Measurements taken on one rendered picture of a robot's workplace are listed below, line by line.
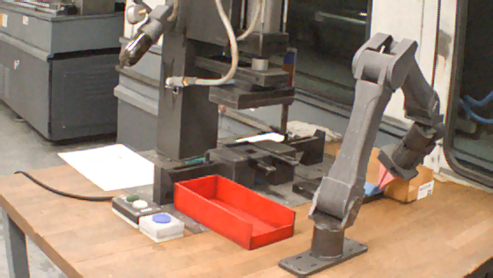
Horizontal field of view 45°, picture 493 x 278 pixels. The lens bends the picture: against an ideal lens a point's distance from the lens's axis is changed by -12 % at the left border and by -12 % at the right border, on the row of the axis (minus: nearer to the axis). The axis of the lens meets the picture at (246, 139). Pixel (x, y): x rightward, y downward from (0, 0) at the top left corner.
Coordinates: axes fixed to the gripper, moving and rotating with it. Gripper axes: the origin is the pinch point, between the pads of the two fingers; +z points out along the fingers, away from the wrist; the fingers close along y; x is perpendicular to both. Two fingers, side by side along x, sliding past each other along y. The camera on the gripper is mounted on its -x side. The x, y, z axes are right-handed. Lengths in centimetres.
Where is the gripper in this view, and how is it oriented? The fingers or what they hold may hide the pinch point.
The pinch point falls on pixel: (380, 186)
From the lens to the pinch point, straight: 160.7
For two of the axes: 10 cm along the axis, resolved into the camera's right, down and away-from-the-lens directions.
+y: -5.7, -7.0, 4.3
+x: -7.1, 1.4, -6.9
